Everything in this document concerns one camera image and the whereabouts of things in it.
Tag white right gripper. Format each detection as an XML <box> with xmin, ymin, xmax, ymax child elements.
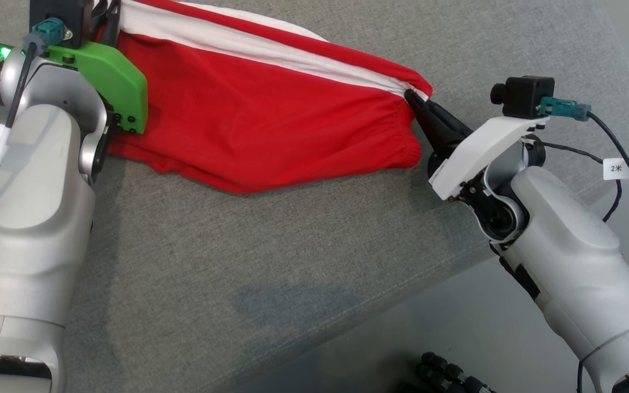
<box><xmin>405</xmin><ymin>89</ymin><xmax>551</xmax><ymax>201</ymax></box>

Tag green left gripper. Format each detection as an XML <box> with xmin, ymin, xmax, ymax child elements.
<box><xmin>47</xmin><ymin>0</ymin><xmax>149</xmax><ymax>134</ymax></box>

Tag red shorts white stripes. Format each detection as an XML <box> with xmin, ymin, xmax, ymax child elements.
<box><xmin>96</xmin><ymin>0</ymin><xmax>434</xmax><ymax>194</ymax></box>

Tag grey fabric sofa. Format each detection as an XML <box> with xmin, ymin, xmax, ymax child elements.
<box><xmin>0</xmin><ymin>0</ymin><xmax>629</xmax><ymax>393</ymax></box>

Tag black cable teal plug right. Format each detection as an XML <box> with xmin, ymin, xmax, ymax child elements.
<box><xmin>539</xmin><ymin>97</ymin><xmax>629</xmax><ymax>272</ymax></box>

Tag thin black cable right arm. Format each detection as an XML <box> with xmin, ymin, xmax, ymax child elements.
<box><xmin>533</xmin><ymin>139</ymin><xmax>622</xmax><ymax>223</ymax></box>

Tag small white printed cable tag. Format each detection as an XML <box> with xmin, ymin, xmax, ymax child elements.
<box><xmin>603</xmin><ymin>157</ymin><xmax>629</xmax><ymax>185</ymax></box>

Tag black corrugated cable conduit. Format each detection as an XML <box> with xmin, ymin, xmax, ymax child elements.
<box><xmin>402</xmin><ymin>352</ymin><xmax>498</xmax><ymax>393</ymax></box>

